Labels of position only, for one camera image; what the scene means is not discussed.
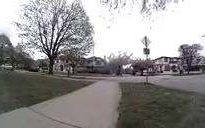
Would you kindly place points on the house with dark roof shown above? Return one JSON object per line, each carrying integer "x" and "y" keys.
{"x": 95, "y": 62}

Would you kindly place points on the blossoming tree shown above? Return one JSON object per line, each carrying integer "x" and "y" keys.
{"x": 141, "y": 65}
{"x": 118, "y": 63}

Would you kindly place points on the small thin tree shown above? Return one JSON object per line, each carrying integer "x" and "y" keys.
{"x": 70, "y": 61}

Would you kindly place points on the grey concrete pavement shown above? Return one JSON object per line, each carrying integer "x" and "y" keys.
{"x": 90, "y": 103}

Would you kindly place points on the large spreading bare tree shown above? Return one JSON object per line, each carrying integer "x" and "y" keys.
{"x": 51, "y": 61}

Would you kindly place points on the white two-storey house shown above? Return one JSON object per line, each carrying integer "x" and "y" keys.
{"x": 166, "y": 63}

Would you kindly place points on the overhanging tree branches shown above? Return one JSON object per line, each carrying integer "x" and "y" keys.
{"x": 146, "y": 5}

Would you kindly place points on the grass strip beside road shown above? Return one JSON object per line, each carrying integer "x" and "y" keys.
{"x": 163, "y": 106}

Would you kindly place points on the wide grass field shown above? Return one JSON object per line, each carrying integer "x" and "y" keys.
{"x": 23, "y": 87}

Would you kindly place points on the dark bare tree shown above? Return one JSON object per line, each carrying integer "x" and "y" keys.
{"x": 189, "y": 53}

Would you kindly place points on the grey asphalt road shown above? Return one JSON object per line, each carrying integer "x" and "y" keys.
{"x": 190, "y": 84}

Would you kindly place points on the group of leafy trees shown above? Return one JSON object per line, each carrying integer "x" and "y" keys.
{"x": 3, "y": 51}

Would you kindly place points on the road sign on post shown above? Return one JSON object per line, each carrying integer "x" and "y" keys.
{"x": 146, "y": 50}

